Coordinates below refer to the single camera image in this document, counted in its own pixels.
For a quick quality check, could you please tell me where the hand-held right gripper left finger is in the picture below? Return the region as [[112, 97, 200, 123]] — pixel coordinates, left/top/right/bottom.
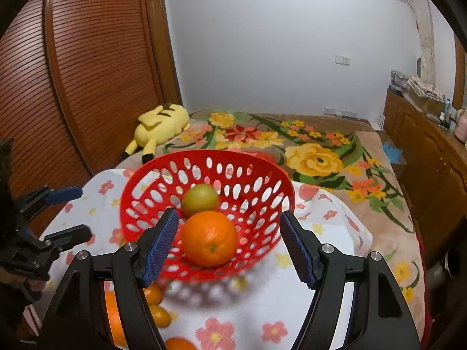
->
[[39, 208, 179, 350]]

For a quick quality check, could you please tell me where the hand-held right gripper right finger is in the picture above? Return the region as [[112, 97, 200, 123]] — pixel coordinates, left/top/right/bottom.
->
[[280, 211, 422, 350]]

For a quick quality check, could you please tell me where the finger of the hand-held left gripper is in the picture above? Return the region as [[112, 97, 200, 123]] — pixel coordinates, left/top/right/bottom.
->
[[22, 225, 92, 259], [15, 185, 84, 223]]

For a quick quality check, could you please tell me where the small tangerine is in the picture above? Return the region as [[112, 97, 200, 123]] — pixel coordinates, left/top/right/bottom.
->
[[149, 304, 172, 329], [142, 283, 163, 306], [164, 337, 198, 350]]

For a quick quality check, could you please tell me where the large orange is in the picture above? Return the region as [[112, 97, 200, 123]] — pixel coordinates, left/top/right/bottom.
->
[[180, 210, 239, 267], [104, 290, 128, 349]]

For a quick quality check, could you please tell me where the red perforated plastic basket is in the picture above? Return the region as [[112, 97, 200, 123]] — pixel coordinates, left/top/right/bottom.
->
[[120, 149, 296, 284]]

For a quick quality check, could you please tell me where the small green citrus fruit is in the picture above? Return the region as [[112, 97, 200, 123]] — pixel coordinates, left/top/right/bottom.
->
[[181, 184, 220, 217]]

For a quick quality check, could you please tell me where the white flower print cloth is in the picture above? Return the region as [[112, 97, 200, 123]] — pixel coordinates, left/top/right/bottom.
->
[[22, 168, 373, 350]]

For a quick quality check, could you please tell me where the floral brown blanket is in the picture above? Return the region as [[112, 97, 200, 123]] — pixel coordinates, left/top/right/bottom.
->
[[120, 109, 426, 350]]

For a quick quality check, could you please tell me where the yellow plush toy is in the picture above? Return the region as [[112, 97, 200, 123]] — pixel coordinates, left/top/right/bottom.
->
[[125, 104, 190, 164]]

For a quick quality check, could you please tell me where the brown slatted wooden wardrobe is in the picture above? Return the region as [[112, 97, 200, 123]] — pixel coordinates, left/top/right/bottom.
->
[[0, 0, 183, 241]]

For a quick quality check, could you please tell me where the blue crumpled item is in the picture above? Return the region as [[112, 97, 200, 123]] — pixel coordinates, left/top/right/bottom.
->
[[382, 142, 404, 165]]

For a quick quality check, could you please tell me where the dark round container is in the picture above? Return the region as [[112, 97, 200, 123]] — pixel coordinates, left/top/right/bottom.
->
[[423, 248, 462, 292]]

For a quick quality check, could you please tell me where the brown wooden cabinet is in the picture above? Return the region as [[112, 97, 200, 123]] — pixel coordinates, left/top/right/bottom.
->
[[383, 87, 467, 263]]

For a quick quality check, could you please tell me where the clear storage box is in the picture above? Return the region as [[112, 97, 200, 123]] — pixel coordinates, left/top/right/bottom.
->
[[390, 70, 411, 97]]

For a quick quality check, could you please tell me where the cardboard box with patterned cloth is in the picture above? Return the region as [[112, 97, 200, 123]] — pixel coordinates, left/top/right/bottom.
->
[[407, 76, 447, 115]]

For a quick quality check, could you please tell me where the cream patterned curtain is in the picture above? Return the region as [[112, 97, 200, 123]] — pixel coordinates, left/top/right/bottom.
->
[[409, 0, 438, 88]]

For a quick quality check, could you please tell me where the white wall socket strip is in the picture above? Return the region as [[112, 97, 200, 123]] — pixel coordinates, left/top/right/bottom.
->
[[324, 106, 360, 118]]

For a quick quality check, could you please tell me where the wooden window frame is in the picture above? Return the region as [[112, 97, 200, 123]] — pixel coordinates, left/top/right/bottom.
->
[[452, 33, 467, 110]]

